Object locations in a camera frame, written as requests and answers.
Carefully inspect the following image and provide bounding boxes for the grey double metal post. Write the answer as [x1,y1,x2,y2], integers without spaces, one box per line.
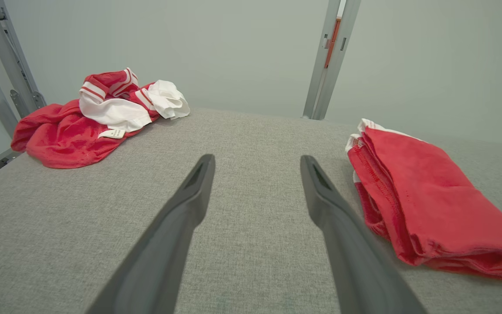
[302,0,363,121]

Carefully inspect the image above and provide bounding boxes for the orange strip behind post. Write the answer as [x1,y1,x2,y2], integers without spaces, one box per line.
[325,17,342,69]

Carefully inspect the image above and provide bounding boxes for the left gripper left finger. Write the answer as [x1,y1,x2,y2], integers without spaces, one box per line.
[86,154,216,314]

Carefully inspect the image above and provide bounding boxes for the grey metal wheeled frame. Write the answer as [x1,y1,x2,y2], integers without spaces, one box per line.
[0,0,47,188]

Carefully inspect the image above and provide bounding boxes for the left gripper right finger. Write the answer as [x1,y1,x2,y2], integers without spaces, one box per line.
[300,155,428,314]

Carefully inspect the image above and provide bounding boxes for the red white striped jersey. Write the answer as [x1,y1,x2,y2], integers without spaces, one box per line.
[10,68,191,170]

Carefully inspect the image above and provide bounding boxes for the plain red garment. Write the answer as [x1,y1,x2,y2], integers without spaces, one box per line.
[345,118,502,281]

